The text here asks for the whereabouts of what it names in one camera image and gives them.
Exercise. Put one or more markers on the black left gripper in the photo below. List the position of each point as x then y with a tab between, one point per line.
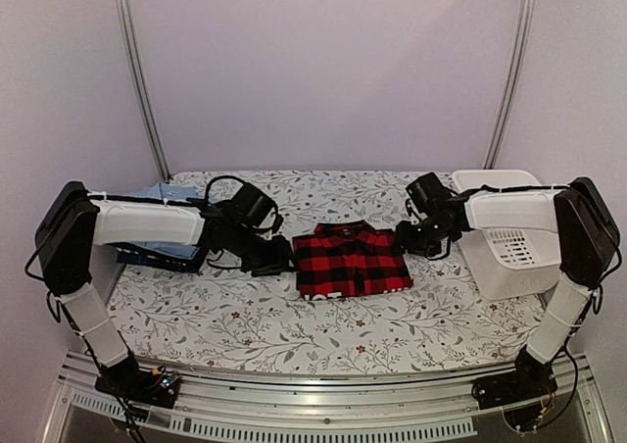
277	263

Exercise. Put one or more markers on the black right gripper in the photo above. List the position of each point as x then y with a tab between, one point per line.
403	243

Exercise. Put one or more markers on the red black plaid shirt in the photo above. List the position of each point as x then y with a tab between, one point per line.
354	259

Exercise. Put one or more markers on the light blue shirt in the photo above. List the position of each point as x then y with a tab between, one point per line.
160	191

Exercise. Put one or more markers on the dark navy shirt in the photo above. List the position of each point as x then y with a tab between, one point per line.
160	261

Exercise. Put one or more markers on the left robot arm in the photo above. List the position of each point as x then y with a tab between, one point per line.
81	222

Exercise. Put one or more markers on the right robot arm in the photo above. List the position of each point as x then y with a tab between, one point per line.
588	244

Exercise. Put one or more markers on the floral patterned table mat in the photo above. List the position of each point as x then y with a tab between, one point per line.
221	317

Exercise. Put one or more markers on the white plastic basket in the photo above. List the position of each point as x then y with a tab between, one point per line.
512	249

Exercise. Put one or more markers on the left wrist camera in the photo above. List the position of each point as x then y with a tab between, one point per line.
276	223

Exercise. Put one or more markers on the aluminium front rail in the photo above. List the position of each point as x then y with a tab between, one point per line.
219	405

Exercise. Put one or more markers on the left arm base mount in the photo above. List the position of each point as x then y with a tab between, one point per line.
128	381

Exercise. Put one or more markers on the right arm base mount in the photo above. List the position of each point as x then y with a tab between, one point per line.
521	384

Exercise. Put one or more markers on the right aluminium frame post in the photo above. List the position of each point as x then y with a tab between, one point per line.
514	70

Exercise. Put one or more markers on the aluminium frame post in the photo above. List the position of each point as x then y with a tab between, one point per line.
514	70
130	44

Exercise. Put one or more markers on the left aluminium frame post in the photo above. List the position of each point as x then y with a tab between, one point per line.
130	44

